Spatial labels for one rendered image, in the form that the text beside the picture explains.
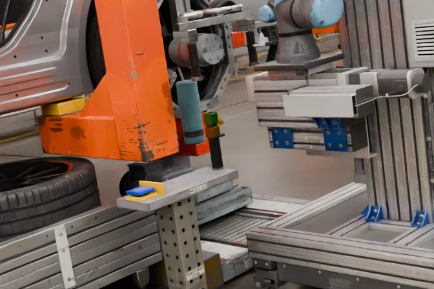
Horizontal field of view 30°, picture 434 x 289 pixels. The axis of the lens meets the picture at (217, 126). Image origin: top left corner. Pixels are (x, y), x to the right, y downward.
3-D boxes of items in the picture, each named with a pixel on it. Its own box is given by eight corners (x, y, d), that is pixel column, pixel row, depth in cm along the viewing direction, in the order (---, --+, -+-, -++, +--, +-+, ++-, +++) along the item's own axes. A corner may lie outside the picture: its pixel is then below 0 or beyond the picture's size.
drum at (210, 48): (192, 64, 354) (188, 32, 352) (227, 62, 339) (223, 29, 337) (168, 69, 345) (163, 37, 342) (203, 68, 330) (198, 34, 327)
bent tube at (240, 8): (214, 15, 355) (211, -10, 353) (247, 11, 341) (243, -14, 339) (185, 20, 342) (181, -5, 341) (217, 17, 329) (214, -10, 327)
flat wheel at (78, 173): (11, 209, 356) (1, 157, 352) (135, 209, 325) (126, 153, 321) (-110, 263, 299) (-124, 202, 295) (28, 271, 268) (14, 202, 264)
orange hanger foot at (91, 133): (74, 144, 349) (61, 65, 343) (154, 149, 312) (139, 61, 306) (42, 153, 337) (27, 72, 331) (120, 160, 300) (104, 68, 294)
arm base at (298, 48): (329, 55, 277) (326, 26, 276) (302, 62, 267) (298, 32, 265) (294, 56, 288) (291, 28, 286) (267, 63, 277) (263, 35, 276)
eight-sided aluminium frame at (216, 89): (230, 100, 371) (214, -19, 362) (241, 100, 367) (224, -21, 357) (141, 126, 334) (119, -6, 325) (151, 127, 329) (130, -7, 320)
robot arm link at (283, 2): (298, 28, 284) (293, -10, 281) (322, 27, 272) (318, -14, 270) (270, 33, 278) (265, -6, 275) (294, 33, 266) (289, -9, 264)
